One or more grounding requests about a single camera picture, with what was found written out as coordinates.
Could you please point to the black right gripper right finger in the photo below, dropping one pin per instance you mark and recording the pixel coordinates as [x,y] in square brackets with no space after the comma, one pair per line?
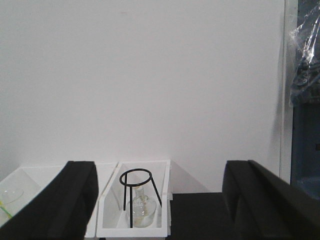
[264,207]

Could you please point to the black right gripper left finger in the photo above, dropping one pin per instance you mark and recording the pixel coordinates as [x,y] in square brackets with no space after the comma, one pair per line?
[62,210]

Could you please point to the white storage bin left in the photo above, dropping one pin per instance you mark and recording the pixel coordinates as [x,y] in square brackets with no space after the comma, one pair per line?
[24,183]

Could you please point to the white storage bin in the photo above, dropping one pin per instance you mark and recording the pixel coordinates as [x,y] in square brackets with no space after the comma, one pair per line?
[24,183]
[112,221]

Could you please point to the white storage bin right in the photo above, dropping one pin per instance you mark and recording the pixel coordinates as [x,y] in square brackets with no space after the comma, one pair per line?
[112,221]

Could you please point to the green striped straw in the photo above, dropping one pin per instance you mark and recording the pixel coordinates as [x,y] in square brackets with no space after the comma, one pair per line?
[5,210]

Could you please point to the clear glass beaker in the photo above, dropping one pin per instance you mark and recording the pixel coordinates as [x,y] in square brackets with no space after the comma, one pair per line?
[14,195]

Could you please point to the clear glass flask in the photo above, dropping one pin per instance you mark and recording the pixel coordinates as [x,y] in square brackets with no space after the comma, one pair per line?
[144,208]

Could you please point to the clear plastic bag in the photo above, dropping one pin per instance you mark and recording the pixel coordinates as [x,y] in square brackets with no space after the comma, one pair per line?
[305,38]

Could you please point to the black wire tripod stand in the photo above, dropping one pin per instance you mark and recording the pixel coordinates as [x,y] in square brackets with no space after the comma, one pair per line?
[129,192]

